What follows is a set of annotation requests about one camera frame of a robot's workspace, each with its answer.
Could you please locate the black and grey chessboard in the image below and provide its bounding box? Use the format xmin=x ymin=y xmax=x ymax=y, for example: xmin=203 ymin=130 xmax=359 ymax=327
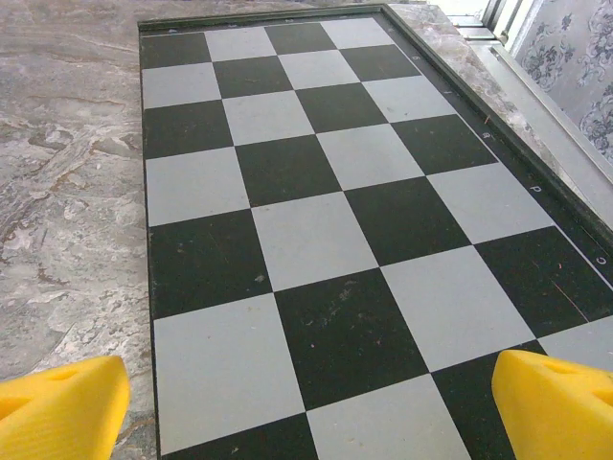
xmin=137 ymin=3 xmax=613 ymax=460

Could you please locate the aluminium frame corner post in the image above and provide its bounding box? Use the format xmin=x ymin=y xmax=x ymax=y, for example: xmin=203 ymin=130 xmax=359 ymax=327
xmin=449 ymin=0 xmax=523 ymax=49

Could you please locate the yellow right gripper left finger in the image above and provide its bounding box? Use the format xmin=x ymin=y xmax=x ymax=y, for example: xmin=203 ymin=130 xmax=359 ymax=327
xmin=0 ymin=355 xmax=131 ymax=460

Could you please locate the aluminium side frame rail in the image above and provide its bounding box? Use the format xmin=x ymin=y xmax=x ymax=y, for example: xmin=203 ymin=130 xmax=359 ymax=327
xmin=444 ymin=28 xmax=613 ymax=215

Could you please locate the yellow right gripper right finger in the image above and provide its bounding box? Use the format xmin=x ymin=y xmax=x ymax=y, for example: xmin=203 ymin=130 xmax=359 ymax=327
xmin=491 ymin=349 xmax=613 ymax=460

